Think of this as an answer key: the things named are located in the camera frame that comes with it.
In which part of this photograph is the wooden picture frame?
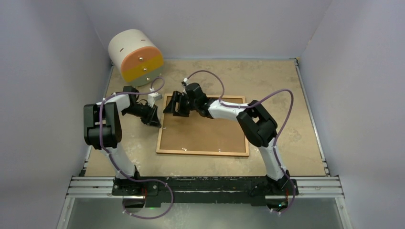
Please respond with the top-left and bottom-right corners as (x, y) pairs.
(156, 93), (250, 157)

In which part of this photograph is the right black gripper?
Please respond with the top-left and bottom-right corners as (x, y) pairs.
(163, 92), (198, 118)

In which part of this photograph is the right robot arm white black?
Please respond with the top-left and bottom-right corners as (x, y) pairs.
(163, 83), (294, 194)

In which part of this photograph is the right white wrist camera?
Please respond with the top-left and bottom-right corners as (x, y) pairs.
(181, 78), (189, 88)

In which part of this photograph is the brown frame backing board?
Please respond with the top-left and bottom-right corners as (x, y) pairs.
(160, 96), (246, 153)

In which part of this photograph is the black aluminium mounting rail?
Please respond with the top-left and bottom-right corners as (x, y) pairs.
(65, 176), (345, 208)

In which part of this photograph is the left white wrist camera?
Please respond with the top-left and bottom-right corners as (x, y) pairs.
(147, 88), (162, 108)

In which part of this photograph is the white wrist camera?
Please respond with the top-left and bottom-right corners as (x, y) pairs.
(147, 88), (162, 108)
(181, 78), (189, 88)

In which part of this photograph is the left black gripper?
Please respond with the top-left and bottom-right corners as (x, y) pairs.
(121, 102), (160, 127)

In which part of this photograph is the round three-drawer cabinet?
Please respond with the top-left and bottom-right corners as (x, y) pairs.
(108, 29), (164, 87)

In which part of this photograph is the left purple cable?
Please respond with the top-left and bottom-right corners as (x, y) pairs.
(98, 75), (174, 220)

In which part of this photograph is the purple cable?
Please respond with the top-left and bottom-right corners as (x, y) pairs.
(98, 75), (174, 220)
(182, 70), (294, 216)

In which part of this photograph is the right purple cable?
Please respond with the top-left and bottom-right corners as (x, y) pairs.
(182, 70), (294, 216)

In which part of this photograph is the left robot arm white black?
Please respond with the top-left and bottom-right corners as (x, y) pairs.
(83, 86), (161, 195)

